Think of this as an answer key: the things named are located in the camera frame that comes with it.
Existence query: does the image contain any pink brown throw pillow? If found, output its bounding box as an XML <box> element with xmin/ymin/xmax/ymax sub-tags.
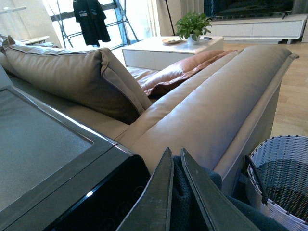
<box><xmin>138</xmin><ymin>50</ymin><xmax>233</xmax><ymax>99</ymax></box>

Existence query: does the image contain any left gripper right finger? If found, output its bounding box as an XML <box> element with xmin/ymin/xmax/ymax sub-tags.
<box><xmin>180</xmin><ymin>148</ymin><xmax>259</xmax><ymax>231</ymax></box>

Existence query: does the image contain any wooden tray dish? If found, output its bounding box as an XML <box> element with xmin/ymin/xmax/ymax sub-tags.
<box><xmin>162</xmin><ymin>37</ymin><xmax>182</xmax><ymax>45</ymax></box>

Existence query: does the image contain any black floor lamp pole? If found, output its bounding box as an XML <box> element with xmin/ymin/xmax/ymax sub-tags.
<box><xmin>161</xmin><ymin>0</ymin><xmax>175</xmax><ymax>36</ymax></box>

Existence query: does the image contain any clothes drying rack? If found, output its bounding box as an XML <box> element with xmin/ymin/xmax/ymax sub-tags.
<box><xmin>45</xmin><ymin>0</ymin><xmax>139</xmax><ymax>50</ymax></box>

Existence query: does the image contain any white side table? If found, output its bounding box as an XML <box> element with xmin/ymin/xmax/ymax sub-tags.
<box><xmin>21</xmin><ymin>36</ymin><xmax>50</xmax><ymax>45</ymax></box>

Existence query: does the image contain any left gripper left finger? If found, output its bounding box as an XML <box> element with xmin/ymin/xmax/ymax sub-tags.
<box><xmin>117</xmin><ymin>147</ymin><xmax>174</xmax><ymax>231</ymax></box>

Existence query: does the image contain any black hanging shirt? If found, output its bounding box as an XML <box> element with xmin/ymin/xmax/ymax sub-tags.
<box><xmin>73</xmin><ymin>0</ymin><xmax>111</xmax><ymax>47</ymax></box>

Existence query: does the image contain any green potted plant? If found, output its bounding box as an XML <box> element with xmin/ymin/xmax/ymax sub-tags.
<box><xmin>175</xmin><ymin>12</ymin><xmax>211</xmax><ymax>45</ymax></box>

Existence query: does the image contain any grey leather sofa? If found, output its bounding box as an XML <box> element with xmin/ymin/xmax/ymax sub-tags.
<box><xmin>0</xmin><ymin>45</ymin><xmax>297</xmax><ymax>195</ymax></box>

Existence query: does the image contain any white woven laundry basket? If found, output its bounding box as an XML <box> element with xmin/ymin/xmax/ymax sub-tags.
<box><xmin>245</xmin><ymin>135</ymin><xmax>308</xmax><ymax>231</ymax></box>

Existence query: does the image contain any black television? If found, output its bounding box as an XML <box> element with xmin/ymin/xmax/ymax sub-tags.
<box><xmin>204</xmin><ymin>0</ymin><xmax>294</xmax><ymax>17</ymax></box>

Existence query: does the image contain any white tv cabinet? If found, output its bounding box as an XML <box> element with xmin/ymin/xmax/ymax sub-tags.
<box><xmin>210</xmin><ymin>14</ymin><xmax>308</xmax><ymax>44</ymax></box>

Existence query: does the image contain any grey front-load washing machine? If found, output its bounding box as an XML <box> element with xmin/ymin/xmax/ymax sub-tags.
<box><xmin>0</xmin><ymin>64</ymin><xmax>152</xmax><ymax>231</ymax></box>

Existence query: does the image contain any grey sofa back cushion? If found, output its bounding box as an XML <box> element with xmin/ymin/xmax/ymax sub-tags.
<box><xmin>0</xmin><ymin>45</ymin><xmax>152</xmax><ymax>124</ymax></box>

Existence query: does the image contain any white coffee table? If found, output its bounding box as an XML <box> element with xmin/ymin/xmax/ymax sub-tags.
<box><xmin>122</xmin><ymin>36</ymin><xmax>224</xmax><ymax>70</ymax></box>

